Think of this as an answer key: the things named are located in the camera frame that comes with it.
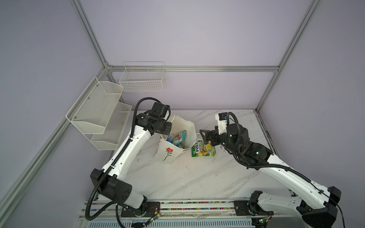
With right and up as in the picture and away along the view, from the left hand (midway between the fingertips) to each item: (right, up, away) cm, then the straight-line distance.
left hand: (164, 128), depth 76 cm
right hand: (+22, +1, -9) cm, 23 cm away
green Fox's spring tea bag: (+21, -15, +19) cm, 32 cm away
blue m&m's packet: (+2, -6, +6) cm, 9 cm away
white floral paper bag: (+1, -13, 0) cm, 13 cm away
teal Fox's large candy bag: (+8, -6, +4) cm, 11 cm away
